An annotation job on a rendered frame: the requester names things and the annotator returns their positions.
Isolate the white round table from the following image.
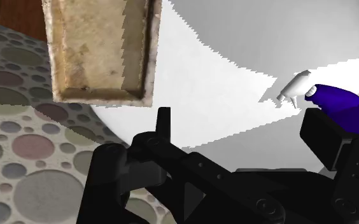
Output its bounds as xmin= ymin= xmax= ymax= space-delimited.
xmin=89 ymin=0 xmax=359 ymax=174

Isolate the grey rug with coloured circles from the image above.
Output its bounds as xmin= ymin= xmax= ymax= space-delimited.
xmin=0 ymin=18 xmax=176 ymax=224

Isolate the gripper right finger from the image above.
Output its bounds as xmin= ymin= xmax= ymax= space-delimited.
xmin=299 ymin=107 xmax=359 ymax=224

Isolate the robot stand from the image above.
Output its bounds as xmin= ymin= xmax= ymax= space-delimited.
xmin=41 ymin=0 xmax=164 ymax=108

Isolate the blue spray bottle white nozzle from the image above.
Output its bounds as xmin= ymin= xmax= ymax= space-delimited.
xmin=276 ymin=69 xmax=359 ymax=139

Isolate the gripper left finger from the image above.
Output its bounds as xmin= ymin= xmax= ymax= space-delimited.
xmin=76 ymin=106 xmax=286 ymax=224

